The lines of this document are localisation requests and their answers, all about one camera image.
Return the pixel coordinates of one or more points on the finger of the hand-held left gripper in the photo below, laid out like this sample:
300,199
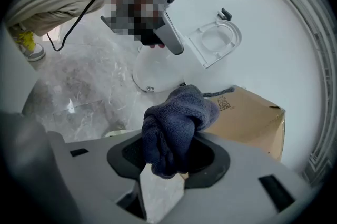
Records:
171,35

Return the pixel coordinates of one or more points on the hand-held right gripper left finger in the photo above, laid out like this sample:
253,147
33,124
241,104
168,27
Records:
105,178

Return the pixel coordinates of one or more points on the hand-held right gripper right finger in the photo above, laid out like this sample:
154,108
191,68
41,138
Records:
237,191

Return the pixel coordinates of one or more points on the dark blue cloth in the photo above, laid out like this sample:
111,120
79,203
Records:
176,128

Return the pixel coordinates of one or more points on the white toilet with flat lid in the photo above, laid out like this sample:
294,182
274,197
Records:
163,70

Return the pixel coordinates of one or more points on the small green-white floor item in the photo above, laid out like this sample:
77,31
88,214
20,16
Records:
114,133

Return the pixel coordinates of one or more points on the person's left hand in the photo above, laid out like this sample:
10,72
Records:
157,46

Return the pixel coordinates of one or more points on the large cardboard box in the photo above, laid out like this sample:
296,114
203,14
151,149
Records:
250,122

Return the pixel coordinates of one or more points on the person's left shoe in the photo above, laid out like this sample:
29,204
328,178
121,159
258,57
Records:
31,46

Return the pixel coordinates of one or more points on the black wall paper holder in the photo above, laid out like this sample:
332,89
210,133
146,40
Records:
226,14

